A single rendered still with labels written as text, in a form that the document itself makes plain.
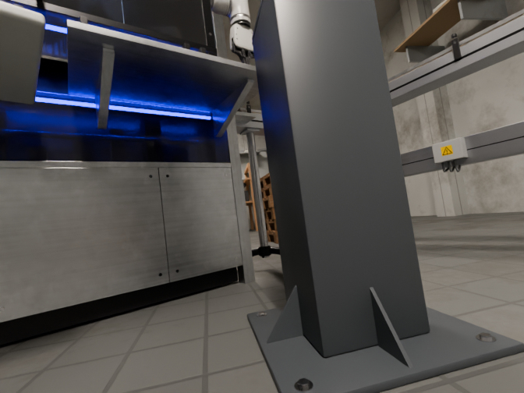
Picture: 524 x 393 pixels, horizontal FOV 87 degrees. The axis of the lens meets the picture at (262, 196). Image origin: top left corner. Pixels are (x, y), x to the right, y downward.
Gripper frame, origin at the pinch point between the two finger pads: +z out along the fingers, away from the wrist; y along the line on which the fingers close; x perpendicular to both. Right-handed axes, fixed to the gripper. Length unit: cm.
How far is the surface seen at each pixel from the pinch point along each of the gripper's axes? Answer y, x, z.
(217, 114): 0.4, -27.8, 9.6
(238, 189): -9, -34, 46
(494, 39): -82, 57, 3
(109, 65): 48.5, -3.9, 9.0
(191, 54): 25.7, 6.3, 6.1
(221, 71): 12.6, 1.3, 6.2
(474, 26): -366, -16, -142
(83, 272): 58, -34, 72
